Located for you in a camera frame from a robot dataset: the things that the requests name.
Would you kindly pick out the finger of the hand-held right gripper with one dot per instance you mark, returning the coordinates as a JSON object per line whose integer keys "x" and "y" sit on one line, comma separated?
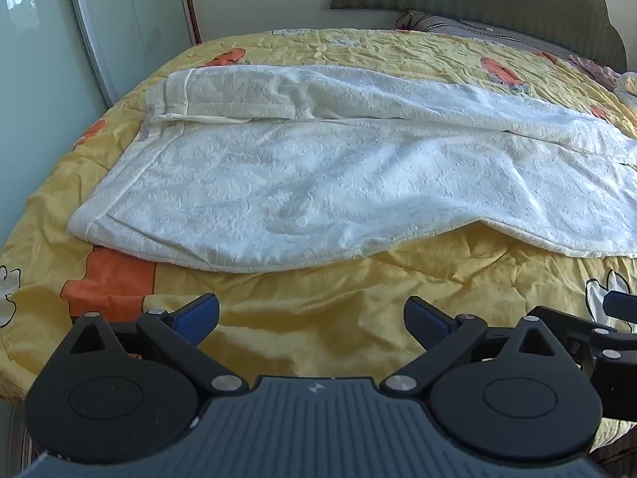
{"x": 619, "y": 303}
{"x": 577, "y": 326}

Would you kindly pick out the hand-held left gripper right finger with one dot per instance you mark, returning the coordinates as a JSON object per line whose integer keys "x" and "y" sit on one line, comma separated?
{"x": 424, "y": 319}

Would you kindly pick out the cream printed cloth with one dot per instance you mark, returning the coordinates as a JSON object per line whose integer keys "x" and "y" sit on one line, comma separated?
{"x": 628, "y": 84}

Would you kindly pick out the glass sliding wardrobe door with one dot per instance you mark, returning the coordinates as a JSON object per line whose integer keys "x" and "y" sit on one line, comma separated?
{"x": 124, "y": 25}

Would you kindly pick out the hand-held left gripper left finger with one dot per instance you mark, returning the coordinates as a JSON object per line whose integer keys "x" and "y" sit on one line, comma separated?
{"x": 198, "y": 317}

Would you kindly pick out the brown wooden wardrobe trim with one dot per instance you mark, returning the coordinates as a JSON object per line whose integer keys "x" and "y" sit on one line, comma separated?
{"x": 190, "y": 0}

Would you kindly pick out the white textured pants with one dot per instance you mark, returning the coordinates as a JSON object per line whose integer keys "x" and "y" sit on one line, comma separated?
{"x": 318, "y": 174}

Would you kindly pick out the grey printed pillow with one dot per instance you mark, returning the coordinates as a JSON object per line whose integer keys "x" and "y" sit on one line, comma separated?
{"x": 448, "y": 22}

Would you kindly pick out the yellow carrot print blanket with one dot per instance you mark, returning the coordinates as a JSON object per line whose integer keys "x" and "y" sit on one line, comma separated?
{"x": 323, "y": 303}

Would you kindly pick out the pink cloth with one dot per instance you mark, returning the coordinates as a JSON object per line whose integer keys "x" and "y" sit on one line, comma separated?
{"x": 594, "y": 67}

